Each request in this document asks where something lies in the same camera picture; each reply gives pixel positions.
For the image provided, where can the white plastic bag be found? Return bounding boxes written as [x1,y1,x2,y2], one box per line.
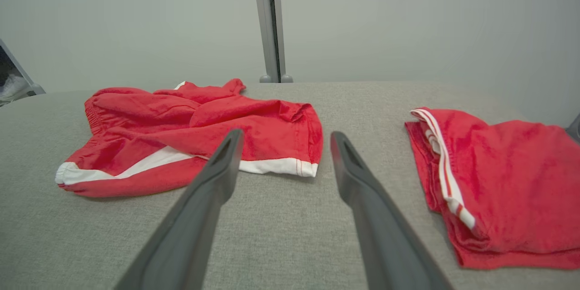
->
[0,75,28,101]

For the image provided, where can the grey metal partition post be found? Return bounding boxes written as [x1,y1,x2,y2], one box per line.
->
[251,0,294,83]

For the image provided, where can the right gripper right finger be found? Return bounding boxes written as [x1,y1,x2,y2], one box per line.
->
[330,131,454,290]

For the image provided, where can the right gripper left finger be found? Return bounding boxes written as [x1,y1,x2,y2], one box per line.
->
[113,129,244,290]

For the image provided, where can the red shorts with white trim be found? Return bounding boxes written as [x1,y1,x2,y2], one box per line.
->
[55,78,324,198]

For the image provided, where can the red basketball jersey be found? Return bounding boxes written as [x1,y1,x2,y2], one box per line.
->
[405,107,580,270]

